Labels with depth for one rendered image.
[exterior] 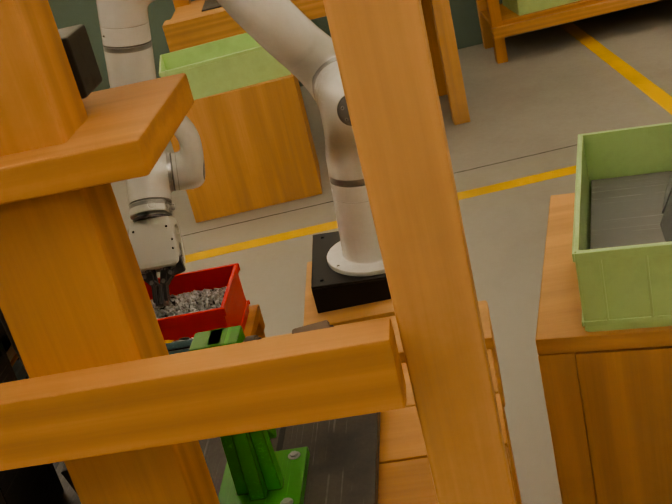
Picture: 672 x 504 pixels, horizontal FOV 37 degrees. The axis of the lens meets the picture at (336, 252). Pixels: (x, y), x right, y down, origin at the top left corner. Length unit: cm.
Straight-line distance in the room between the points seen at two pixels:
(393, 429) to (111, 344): 60
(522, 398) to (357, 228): 130
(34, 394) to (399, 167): 48
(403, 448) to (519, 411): 159
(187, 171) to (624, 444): 101
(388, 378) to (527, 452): 191
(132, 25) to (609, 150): 115
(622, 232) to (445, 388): 109
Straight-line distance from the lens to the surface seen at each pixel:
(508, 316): 365
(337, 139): 194
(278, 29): 191
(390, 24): 100
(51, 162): 106
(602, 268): 189
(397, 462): 156
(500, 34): 658
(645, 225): 221
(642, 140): 244
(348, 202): 203
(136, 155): 103
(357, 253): 208
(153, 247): 198
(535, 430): 307
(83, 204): 111
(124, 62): 192
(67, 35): 116
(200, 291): 226
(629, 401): 204
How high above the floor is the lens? 181
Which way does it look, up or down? 24 degrees down
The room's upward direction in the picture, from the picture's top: 14 degrees counter-clockwise
